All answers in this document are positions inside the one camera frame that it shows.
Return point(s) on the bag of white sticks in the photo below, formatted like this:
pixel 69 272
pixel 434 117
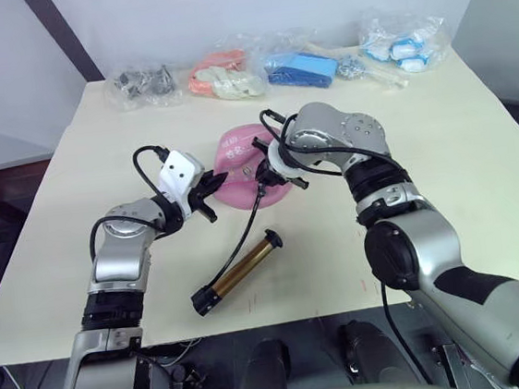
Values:
pixel 386 74

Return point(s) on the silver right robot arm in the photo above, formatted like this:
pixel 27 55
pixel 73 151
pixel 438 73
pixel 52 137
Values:
pixel 431 241

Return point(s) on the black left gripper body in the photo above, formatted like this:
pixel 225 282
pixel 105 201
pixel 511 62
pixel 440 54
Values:
pixel 200 192

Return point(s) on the dark rounded shape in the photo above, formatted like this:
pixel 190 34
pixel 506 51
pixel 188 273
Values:
pixel 374 359
pixel 267 375

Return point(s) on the silver crumpled metal scrubber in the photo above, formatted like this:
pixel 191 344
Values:
pixel 351 67

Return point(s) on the bag of white blue rolls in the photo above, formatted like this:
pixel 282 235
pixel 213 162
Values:
pixel 404 47

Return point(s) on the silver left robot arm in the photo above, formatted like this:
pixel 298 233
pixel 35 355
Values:
pixel 118 260

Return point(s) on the metal bracket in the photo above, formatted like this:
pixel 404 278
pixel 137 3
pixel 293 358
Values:
pixel 456 364

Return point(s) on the dark grey wall trim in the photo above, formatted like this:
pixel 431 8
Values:
pixel 72 42

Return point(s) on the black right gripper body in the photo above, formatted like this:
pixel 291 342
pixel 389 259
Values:
pixel 297 183

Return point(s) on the bag of black parts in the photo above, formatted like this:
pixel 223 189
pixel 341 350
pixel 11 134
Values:
pixel 148 83

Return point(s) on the gold hand pump barrel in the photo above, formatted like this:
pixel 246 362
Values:
pixel 243 263

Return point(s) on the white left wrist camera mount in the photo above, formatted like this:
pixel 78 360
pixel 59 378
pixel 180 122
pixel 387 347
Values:
pixel 178 168

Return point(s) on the bag of blue sponges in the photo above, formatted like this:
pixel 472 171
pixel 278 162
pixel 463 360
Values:
pixel 302 67

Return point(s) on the pink deflated ball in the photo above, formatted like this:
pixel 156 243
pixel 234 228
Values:
pixel 240 192

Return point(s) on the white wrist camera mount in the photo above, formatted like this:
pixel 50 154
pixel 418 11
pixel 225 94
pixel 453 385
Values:
pixel 178 168
pixel 279 162

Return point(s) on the bag of orange white gloves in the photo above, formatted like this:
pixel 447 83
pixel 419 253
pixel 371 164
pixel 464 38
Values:
pixel 224 79

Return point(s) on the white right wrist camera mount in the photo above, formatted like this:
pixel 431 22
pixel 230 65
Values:
pixel 279 162

